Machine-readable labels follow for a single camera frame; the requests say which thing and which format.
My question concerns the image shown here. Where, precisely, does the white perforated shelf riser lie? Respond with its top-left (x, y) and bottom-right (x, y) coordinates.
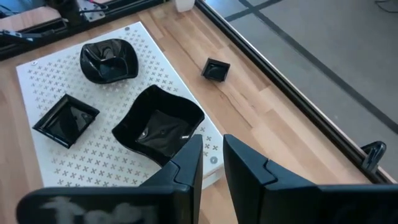
top-left (15, 21), bottom-right (224, 190)

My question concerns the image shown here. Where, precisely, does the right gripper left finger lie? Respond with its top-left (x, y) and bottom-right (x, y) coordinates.
top-left (16, 133), bottom-right (204, 224)

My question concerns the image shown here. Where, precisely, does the wavy square black plate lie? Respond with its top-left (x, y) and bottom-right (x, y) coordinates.
top-left (111, 83), bottom-right (206, 168)

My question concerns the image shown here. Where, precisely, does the black aluminium frame rail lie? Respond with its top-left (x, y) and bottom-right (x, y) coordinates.
top-left (0, 0), bottom-right (165, 62)
top-left (195, 0), bottom-right (398, 185)

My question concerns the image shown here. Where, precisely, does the green plant in white pot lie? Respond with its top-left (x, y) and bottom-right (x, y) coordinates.
top-left (174, 0), bottom-right (196, 13)

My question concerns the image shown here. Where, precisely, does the rounded black bowl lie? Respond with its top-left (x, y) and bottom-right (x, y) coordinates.
top-left (79, 38), bottom-right (139, 85)

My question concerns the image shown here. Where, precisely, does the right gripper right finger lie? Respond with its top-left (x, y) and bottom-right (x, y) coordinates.
top-left (223, 133), bottom-right (398, 224)

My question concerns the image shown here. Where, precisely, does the small square black dish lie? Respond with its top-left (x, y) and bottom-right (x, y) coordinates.
top-left (201, 57), bottom-right (231, 83)

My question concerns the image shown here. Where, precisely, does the black clamp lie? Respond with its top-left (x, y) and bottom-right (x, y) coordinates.
top-left (360, 140), bottom-right (387, 174)

